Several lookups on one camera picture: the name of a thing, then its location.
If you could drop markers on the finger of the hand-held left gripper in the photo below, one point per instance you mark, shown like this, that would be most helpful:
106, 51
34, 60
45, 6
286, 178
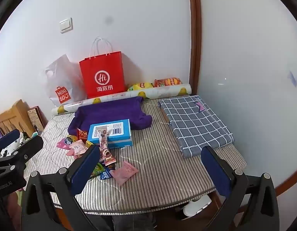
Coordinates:
8, 139
30, 146

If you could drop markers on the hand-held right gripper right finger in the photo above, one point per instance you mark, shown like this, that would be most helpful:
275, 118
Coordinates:
215, 173

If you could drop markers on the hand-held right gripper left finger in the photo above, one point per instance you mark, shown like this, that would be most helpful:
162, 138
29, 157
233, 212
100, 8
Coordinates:
84, 170

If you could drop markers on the green snack packet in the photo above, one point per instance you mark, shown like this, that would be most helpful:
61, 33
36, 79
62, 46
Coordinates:
97, 169

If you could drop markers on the blue snack packet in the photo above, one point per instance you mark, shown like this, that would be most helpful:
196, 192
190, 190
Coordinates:
106, 174

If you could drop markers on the small yellow snack packet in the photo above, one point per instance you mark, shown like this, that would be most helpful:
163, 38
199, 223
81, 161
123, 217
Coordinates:
89, 145

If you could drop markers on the long pink printed strip packet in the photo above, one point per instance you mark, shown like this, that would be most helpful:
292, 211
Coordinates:
104, 149

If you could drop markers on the small pink snack packet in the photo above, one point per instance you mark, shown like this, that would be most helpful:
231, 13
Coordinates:
62, 144

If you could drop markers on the yellow packet with blue logo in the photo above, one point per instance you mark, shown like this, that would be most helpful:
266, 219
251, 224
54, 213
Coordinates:
69, 140

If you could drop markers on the red snack packet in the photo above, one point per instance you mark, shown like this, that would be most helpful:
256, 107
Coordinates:
82, 135

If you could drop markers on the white black-spotted plush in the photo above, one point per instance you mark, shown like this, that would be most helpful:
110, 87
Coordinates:
8, 148

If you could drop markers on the wooden headboard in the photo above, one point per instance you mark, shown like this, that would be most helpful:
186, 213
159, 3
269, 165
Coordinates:
11, 118

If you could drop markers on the decorated brown box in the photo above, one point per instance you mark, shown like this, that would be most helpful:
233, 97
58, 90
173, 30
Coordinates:
36, 118

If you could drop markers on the white plastic object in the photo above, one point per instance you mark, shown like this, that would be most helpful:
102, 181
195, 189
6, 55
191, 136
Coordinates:
195, 205

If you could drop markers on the blue box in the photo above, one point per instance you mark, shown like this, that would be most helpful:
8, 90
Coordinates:
119, 131

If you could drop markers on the grey checked folded cloth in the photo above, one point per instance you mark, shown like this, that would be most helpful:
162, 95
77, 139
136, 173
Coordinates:
194, 122

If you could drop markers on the purple cloth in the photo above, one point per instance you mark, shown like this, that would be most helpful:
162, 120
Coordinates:
109, 112

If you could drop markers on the white plastic bag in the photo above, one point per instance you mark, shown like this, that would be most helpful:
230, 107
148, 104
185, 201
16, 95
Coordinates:
64, 81

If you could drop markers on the red paper bag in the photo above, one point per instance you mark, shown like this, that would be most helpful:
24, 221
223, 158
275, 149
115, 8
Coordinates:
102, 77

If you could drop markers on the rolled fruit-print paper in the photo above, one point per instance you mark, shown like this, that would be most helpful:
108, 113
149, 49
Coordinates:
158, 92

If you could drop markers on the yellow chip bag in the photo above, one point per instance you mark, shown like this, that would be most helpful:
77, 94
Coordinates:
140, 86

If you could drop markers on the orange chip bag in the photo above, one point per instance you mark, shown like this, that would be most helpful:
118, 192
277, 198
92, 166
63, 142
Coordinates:
167, 81

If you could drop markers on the white wall switch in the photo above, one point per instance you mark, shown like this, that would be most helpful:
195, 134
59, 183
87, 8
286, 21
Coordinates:
66, 25

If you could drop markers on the brown wooden door frame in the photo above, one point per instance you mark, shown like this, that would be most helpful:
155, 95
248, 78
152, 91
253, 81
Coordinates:
195, 41

